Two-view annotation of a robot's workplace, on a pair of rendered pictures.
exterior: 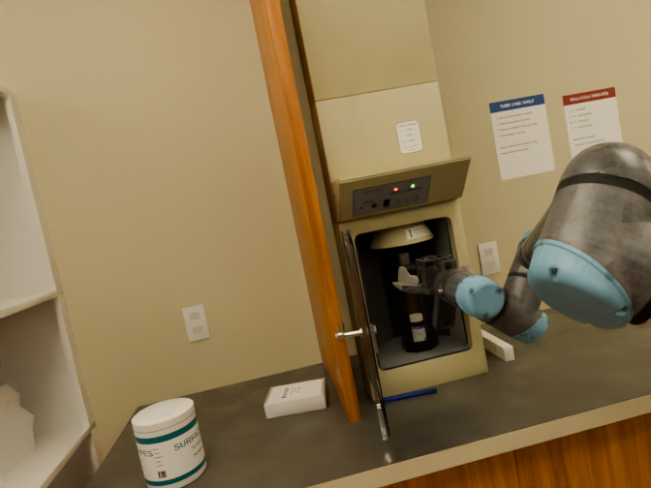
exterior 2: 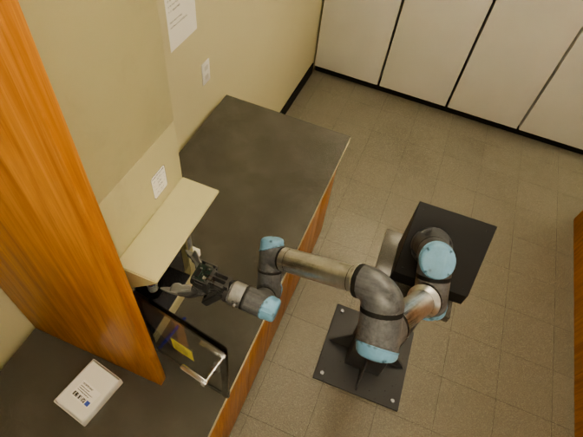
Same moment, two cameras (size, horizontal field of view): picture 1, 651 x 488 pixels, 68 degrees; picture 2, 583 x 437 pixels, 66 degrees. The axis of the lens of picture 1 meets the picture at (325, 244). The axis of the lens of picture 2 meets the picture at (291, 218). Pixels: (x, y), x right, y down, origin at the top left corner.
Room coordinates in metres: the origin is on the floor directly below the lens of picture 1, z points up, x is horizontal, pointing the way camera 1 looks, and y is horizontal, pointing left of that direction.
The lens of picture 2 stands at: (0.63, 0.29, 2.46)
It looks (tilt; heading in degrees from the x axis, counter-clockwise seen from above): 52 degrees down; 292
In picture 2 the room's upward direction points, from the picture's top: 9 degrees clockwise
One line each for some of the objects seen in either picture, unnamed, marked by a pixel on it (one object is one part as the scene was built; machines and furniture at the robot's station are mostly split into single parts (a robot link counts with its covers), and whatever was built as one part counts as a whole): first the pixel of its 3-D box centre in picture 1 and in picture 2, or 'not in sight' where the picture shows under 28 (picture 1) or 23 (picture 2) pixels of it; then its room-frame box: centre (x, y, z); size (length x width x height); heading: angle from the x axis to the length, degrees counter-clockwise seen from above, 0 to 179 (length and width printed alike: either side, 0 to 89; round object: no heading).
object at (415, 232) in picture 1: (400, 232); not in sight; (1.32, -0.21, 1.34); 0.18 x 0.18 x 0.05
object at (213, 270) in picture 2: (441, 277); (212, 282); (1.06, -0.24, 1.25); 0.12 x 0.08 x 0.09; 7
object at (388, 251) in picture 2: not in sight; (415, 272); (0.51, -0.85, 0.92); 0.32 x 0.32 x 0.04; 9
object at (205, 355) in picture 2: (362, 322); (185, 348); (1.03, -0.05, 1.19); 0.30 x 0.01 x 0.40; 178
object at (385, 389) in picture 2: not in sight; (385, 321); (0.51, -0.85, 0.45); 0.48 x 0.48 x 0.90; 9
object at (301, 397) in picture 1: (296, 397); (88, 391); (1.27, 0.16, 0.96); 0.16 x 0.12 x 0.04; 87
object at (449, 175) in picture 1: (402, 189); (173, 236); (1.16, -0.21, 1.46); 0.32 x 0.12 x 0.10; 97
